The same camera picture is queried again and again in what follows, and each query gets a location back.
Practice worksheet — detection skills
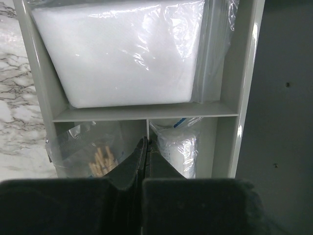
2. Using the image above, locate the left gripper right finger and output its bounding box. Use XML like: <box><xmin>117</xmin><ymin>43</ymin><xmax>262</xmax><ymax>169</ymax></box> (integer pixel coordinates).
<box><xmin>141</xmin><ymin>141</ymin><xmax>270</xmax><ymax>235</ymax></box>

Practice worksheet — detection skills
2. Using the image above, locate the grey metal medicine case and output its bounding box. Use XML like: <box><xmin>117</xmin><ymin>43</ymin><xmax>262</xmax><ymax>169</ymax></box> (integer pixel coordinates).
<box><xmin>236</xmin><ymin>0</ymin><xmax>313</xmax><ymax>235</ymax></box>

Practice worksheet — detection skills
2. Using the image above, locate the cotton swabs bag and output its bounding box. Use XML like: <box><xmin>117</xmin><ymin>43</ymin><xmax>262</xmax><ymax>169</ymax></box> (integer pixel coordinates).
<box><xmin>46</xmin><ymin>121</ymin><xmax>127</xmax><ymax>178</ymax></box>

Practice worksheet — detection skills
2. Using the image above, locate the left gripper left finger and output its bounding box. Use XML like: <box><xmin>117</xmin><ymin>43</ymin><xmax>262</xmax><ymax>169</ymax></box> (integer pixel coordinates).
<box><xmin>0</xmin><ymin>138</ymin><xmax>148</xmax><ymax>235</ymax></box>

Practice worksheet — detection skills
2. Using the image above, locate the grey plastic divided tray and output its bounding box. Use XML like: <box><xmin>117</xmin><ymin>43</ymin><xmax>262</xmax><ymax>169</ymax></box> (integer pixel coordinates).
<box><xmin>14</xmin><ymin>0</ymin><xmax>265</xmax><ymax>178</ymax></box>

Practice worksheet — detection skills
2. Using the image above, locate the white gauze pad bag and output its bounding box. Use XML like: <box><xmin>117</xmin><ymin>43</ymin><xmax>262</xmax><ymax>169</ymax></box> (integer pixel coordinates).
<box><xmin>27</xmin><ymin>0</ymin><xmax>239</xmax><ymax>108</ymax></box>

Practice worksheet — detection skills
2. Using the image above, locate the gauze bandage roll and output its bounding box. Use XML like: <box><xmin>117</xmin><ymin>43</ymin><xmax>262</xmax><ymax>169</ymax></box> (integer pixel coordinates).
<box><xmin>149</xmin><ymin>117</ymin><xmax>202</xmax><ymax>179</ymax></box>

